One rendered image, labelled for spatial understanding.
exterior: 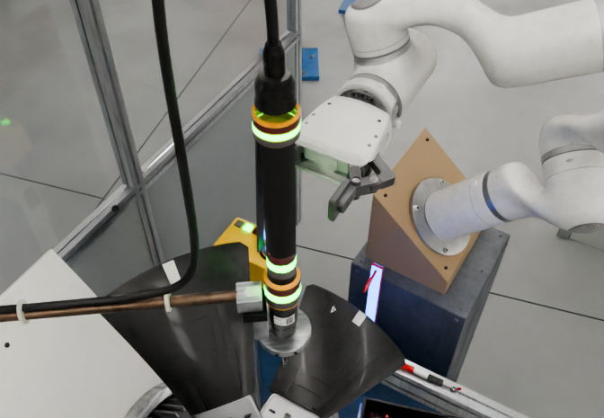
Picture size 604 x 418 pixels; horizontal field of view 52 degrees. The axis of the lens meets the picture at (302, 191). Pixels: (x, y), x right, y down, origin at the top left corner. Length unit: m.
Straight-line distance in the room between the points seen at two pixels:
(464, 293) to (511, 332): 1.13
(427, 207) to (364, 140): 0.76
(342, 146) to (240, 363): 0.39
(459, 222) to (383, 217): 0.17
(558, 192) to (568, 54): 0.48
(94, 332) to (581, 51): 0.84
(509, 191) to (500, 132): 2.18
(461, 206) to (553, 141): 0.25
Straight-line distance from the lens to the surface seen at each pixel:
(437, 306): 1.52
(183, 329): 0.94
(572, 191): 1.24
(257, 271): 1.39
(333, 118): 0.75
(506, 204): 1.34
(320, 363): 1.11
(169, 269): 0.92
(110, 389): 1.13
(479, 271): 1.59
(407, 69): 0.83
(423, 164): 1.54
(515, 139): 3.47
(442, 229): 1.46
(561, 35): 0.81
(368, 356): 1.15
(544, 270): 2.89
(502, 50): 0.81
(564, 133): 1.25
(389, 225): 1.44
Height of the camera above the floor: 2.16
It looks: 46 degrees down
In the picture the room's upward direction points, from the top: straight up
